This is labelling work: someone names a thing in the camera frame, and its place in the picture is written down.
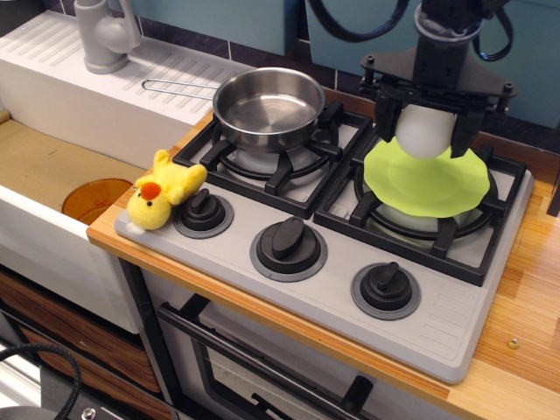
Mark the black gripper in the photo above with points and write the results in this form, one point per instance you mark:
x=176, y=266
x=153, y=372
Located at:
x=438, y=76

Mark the white egg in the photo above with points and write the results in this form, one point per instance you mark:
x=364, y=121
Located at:
x=424, y=133

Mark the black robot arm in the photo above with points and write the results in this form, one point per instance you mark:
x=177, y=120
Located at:
x=459, y=23

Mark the green plate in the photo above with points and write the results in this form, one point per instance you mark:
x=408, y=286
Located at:
x=429, y=184

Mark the silver metal pan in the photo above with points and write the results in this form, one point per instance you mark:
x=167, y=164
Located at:
x=262, y=110

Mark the black right stove knob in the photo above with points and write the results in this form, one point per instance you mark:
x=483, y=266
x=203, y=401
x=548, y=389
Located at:
x=386, y=291

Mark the black stove knob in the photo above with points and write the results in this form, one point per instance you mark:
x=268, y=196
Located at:
x=203, y=216
x=288, y=251
x=386, y=291

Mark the black middle stove knob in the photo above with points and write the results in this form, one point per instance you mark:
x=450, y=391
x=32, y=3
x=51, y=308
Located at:
x=288, y=251

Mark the grey toy stove top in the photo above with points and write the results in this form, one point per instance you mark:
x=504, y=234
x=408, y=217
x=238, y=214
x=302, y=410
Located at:
x=438, y=338

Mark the black left stove knob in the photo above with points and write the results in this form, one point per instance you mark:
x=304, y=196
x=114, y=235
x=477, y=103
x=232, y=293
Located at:
x=203, y=216

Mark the black right burner grate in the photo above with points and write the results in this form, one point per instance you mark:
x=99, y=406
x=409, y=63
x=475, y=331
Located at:
x=464, y=246

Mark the black burner grate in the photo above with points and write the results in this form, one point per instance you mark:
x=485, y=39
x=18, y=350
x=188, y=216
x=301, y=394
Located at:
x=294, y=181
x=464, y=246

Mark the black left burner grate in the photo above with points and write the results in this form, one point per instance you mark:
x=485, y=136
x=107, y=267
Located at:
x=294, y=181

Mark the yellow stuffed duck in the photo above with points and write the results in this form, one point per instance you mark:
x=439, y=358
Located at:
x=157, y=194

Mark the grey toy faucet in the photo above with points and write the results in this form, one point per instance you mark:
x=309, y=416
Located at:
x=106, y=39

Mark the orange plastic cup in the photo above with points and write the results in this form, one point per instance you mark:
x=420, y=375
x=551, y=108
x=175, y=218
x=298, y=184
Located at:
x=89, y=201

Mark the white toy sink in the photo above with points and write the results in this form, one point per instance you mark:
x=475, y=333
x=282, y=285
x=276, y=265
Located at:
x=62, y=126

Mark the wooden drawer fronts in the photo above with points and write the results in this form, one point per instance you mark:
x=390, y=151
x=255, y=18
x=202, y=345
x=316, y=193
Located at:
x=114, y=364

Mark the oven door with handle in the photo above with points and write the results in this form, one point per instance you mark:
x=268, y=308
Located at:
x=187, y=321

